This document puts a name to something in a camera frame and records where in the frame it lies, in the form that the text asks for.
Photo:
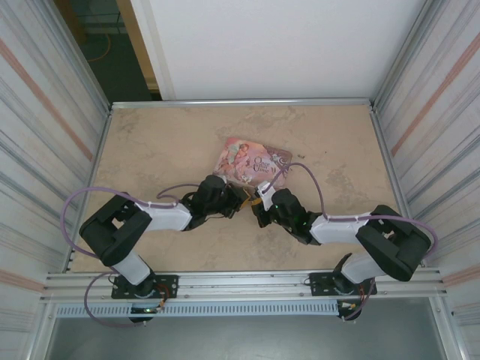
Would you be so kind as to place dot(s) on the aluminium mounting rail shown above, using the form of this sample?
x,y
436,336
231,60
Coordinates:
x,y
243,283

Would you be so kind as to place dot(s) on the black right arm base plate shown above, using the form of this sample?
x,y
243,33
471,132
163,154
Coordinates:
x,y
322,285

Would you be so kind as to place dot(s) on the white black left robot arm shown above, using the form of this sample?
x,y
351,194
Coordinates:
x,y
123,232

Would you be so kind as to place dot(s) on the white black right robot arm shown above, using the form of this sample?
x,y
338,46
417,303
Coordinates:
x,y
378,240

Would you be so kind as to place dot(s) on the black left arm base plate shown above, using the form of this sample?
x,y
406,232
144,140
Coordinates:
x,y
165,285

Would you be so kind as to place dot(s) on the wooden door frame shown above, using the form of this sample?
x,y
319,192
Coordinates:
x,y
138,41

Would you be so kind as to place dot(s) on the pink illustrated book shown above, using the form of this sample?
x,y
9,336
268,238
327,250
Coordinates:
x,y
251,161

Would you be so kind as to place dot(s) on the aluminium table frame bar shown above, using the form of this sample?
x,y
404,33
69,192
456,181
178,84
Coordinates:
x,y
240,104

